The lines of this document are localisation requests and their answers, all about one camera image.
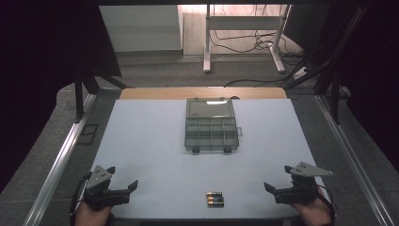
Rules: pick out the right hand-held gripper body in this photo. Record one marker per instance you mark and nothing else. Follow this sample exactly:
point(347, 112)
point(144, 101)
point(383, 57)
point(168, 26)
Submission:
point(301, 191)

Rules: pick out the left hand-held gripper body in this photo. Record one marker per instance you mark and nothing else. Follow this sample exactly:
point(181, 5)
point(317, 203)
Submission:
point(99, 180)

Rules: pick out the black and gold battery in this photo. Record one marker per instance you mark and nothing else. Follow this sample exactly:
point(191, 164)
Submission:
point(215, 204)
point(215, 199)
point(214, 194)

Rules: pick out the clear grey compartment box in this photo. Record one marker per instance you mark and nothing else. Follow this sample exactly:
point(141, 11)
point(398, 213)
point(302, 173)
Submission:
point(210, 132)

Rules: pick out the person's right hand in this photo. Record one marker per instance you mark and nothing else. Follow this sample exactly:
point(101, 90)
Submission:
point(313, 213)

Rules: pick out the person's left hand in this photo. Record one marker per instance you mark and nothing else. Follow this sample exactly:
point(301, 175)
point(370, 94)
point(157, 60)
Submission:
point(89, 216)

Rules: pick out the white table mat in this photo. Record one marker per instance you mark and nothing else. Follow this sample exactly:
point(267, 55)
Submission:
point(150, 150)

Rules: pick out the dark floor plate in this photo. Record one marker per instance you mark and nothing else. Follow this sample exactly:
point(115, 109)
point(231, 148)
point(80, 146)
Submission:
point(87, 134)

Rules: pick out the black metal stand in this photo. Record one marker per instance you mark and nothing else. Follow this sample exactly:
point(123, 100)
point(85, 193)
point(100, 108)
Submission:
point(79, 94)
point(335, 91)

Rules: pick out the white power strip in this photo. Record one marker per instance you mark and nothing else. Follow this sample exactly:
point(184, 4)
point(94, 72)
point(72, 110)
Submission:
point(301, 72)

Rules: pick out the dark curtain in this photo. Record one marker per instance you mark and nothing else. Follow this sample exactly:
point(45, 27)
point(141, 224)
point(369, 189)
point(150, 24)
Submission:
point(376, 78)
point(37, 78)

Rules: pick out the white cabinet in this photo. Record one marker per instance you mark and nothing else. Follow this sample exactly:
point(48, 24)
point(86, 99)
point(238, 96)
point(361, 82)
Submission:
point(141, 28)

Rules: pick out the aluminium rail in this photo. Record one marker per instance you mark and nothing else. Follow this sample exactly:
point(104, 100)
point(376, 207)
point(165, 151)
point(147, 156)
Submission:
point(59, 163)
point(351, 157)

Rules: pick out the white desk frame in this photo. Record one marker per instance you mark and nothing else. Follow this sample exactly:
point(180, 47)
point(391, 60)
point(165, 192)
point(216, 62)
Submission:
point(244, 22)

